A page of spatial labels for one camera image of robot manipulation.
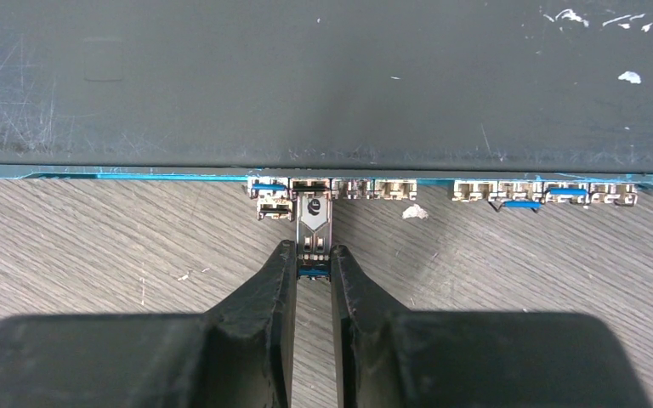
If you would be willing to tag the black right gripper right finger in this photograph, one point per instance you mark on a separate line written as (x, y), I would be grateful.
(388, 355)

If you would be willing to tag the dark grey network switch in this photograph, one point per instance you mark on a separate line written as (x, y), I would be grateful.
(526, 102)

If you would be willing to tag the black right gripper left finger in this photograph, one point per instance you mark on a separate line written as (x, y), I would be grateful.
(239, 353)

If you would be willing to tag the silver SFP module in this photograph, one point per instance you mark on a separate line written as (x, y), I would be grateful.
(314, 235)

